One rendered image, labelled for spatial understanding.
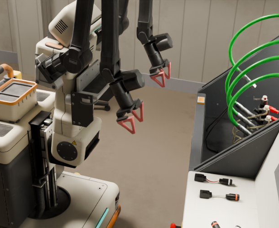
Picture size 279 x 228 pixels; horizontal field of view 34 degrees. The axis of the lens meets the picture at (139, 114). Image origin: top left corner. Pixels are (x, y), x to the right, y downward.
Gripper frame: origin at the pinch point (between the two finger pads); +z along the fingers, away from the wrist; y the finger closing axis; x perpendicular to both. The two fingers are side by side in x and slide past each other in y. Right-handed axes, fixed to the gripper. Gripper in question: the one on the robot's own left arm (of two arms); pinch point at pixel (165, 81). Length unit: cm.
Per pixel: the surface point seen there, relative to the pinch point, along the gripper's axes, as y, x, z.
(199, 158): -49, -21, 16
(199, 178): -67, -26, 14
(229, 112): -50, -38, 1
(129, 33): 192, 96, 7
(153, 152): 83, 68, 77
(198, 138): -36.0, -18.6, 14.7
